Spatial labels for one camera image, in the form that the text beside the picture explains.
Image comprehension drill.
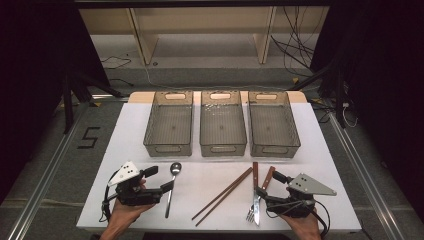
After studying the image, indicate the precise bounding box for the person's left hand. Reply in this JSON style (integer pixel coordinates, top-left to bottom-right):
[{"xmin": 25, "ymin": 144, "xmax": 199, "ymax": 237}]
[{"xmin": 103, "ymin": 198, "xmax": 156, "ymax": 231}]

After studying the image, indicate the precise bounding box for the clear grey plastic bin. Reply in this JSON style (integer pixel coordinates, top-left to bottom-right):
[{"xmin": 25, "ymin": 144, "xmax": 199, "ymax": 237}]
[
  {"xmin": 199, "ymin": 90, "xmax": 248, "ymax": 158},
  {"xmin": 247, "ymin": 90, "xmax": 302, "ymax": 159},
  {"xmin": 142, "ymin": 90, "xmax": 195, "ymax": 158}
]

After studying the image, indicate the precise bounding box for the light wooden shelf unit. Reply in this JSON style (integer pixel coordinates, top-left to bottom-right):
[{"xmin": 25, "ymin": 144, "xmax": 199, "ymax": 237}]
[{"xmin": 79, "ymin": 6, "xmax": 330, "ymax": 66}]

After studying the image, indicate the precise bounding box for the black metal stand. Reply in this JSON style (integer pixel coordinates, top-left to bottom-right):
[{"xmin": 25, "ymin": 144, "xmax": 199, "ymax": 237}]
[
  {"xmin": 61, "ymin": 71, "xmax": 125, "ymax": 135},
  {"xmin": 287, "ymin": 56, "xmax": 348, "ymax": 130}
]

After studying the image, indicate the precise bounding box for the white plug with cable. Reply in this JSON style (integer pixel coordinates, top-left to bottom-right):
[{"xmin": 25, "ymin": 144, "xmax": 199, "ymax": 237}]
[{"xmin": 341, "ymin": 101, "xmax": 359, "ymax": 129}]

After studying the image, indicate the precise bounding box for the black cable bundle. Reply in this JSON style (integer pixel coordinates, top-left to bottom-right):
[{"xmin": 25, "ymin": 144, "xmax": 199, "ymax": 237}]
[{"xmin": 270, "ymin": 6, "xmax": 318, "ymax": 79}]

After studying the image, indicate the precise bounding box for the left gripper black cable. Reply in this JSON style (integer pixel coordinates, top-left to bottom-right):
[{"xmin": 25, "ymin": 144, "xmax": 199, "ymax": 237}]
[{"xmin": 98, "ymin": 169, "xmax": 120, "ymax": 224}]

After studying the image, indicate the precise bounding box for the thin black floor cable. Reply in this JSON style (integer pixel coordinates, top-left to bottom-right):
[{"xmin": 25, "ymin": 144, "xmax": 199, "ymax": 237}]
[{"xmin": 100, "ymin": 55, "xmax": 133, "ymax": 70}]

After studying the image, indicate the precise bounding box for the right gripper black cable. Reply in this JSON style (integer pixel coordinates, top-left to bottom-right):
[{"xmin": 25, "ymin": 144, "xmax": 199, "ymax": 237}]
[{"xmin": 265, "ymin": 199, "xmax": 332, "ymax": 239}]

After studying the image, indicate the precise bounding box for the metal floor rail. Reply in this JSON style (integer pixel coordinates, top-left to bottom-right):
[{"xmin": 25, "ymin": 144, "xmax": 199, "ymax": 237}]
[
  {"xmin": 6, "ymin": 102, "xmax": 92, "ymax": 240},
  {"xmin": 327, "ymin": 111, "xmax": 406, "ymax": 240}
]

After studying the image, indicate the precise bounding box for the black curtain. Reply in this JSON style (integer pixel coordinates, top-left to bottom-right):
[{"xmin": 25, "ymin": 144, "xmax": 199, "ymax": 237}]
[
  {"xmin": 309, "ymin": 0, "xmax": 424, "ymax": 222},
  {"xmin": 0, "ymin": 0, "xmax": 112, "ymax": 205}
]

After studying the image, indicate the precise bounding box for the metal spoon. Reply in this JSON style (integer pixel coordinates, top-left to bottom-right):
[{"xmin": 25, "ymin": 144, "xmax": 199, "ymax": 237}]
[{"xmin": 163, "ymin": 161, "xmax": 183, "ymax": 220}]

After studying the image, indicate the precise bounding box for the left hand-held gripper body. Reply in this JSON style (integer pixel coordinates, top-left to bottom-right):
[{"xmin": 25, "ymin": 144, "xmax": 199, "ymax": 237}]
[{"xmin": 107, "ymin": 161, "xmax": 163, "ymax": 207}]

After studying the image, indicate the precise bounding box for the wooden-handled fork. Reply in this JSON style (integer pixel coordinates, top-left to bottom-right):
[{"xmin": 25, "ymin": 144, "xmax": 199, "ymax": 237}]
[{"xmin": 245, "ymin": 165, "xmax": 277, "ymax": 224}]

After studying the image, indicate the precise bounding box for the person's right hand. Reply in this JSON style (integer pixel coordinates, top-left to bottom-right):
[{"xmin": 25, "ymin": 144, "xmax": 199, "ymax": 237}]
[{"xmin": 279, "ymin": 206, "xmax": 324, "ymax": 240}]

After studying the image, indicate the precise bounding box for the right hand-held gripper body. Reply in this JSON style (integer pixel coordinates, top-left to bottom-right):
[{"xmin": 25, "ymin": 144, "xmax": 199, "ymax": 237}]
[{"xmin": 265, "ymin": 172, "xmax": 338, "ymax": 220}]

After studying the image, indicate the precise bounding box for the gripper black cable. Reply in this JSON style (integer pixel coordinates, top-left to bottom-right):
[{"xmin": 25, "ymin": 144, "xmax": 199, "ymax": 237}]
[
  {"xmin": 98, "ymin": 169, "xmax": 120, "ymax": 224},
  {"xmin": 265, "ymin": 199, "xmax": 332, "ymax": 239}
]

